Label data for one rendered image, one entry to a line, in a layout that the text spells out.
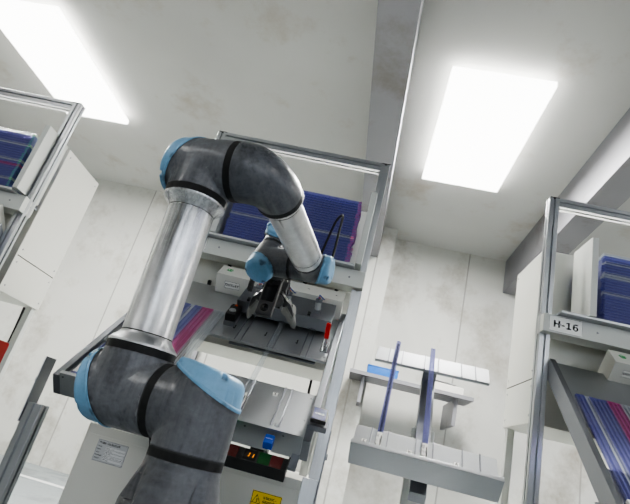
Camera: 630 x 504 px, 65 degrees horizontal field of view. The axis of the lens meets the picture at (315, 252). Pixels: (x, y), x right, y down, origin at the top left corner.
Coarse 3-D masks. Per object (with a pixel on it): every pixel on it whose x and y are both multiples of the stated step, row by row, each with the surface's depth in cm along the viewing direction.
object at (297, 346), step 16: (192, 288) 190; (208, 288) 192; (208, 304) 180; (224, 304) 182; (240, 320) 174; (256, 320) 175; (272, 320) 177; (336, 320) 185; (224, 336) 162; (240, 336) 164; (256, 336) 166; (288, 336) 169; (304, 336) 171; (320, 336) 172; (272, 352) 166; (288, 352) 160; (304, 352) 161; (320, 352) 163
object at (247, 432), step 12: (60, 372) 130; (60, 384) 131; (72, 384) 130; (72, 396) 132; (240, 420) 124; (252, 420) 125; (240, 432) 125; (252, 432) 125; (264, 432) 124; (276, 432) 123; (288, 432) 123; (252, 444) 126; (276, 444) 124; (288, 444) 124; (300, 444) 123; (288, 456) 125
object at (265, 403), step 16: (256, 384) 142; (256, 400) 135; (272, 400) 137; (288, 400) 137; (304, 400) 139; (240, 416) 129; (256, 416) 130; (272, 416) 131; (288, 416) 132; (304, 416) 133; (304, 432) 127
